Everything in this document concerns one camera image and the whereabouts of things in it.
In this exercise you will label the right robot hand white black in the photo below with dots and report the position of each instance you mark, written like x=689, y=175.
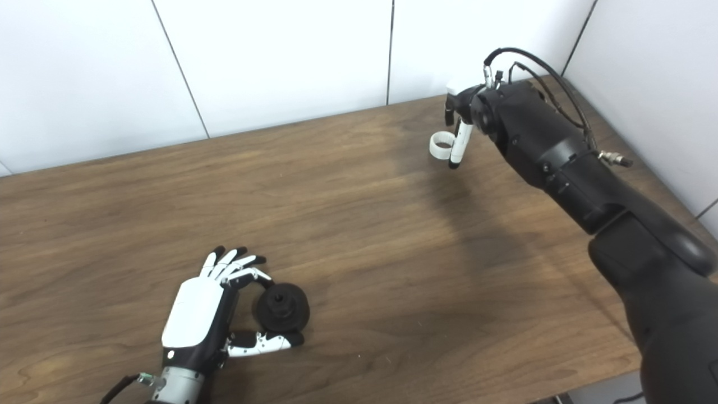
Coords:
x=461, y=140

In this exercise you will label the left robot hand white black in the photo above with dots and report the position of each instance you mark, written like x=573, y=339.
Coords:
x=196, y=314

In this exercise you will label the round black plastic part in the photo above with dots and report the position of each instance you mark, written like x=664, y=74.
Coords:
x=283, y=311

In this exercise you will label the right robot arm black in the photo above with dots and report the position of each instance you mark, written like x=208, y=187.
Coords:
x=589, y=174

